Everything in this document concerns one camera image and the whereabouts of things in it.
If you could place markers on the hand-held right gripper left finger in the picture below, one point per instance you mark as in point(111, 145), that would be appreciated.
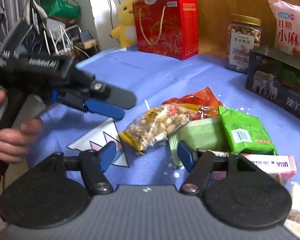
point(108, 155)

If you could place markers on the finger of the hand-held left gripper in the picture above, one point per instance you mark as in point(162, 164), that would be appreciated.
point(105, 108)
point(120, 98)

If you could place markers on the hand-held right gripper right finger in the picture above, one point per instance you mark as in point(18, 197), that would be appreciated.
point(185, 156)

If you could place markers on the pale green snack packet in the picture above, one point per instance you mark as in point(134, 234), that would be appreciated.
point(202, 135)

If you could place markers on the dark box with sheep print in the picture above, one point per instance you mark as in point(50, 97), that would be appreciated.
point(277, 85)

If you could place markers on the person's left hand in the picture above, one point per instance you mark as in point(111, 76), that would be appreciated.
point(13, 140)

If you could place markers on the blue printed bedsheet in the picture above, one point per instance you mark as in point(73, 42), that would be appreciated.
point(150, 72)

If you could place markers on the clear peanut packet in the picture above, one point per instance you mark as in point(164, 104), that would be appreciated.
point(152, 127)

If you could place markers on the red snack packet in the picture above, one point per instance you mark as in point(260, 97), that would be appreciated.
point(202, 100)

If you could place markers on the bright green snack packet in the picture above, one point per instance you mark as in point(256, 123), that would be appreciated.
point(245, 132)

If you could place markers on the green bag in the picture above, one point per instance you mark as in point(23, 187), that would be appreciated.
point(61, 7)

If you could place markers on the grey curtain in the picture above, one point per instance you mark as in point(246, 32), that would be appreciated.
point(12, 2)

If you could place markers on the yellow plush toy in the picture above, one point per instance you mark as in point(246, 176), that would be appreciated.
point(126, 22)

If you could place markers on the red gift box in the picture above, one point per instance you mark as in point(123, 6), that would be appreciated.
point(167, 27)

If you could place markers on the pink and white carton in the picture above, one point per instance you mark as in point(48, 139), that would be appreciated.
point(272, 166)

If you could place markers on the nut jar with gold lid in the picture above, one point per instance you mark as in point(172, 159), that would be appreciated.
point(243, 45)

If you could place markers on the pink snack bag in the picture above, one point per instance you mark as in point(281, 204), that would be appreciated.
point(291, 27)

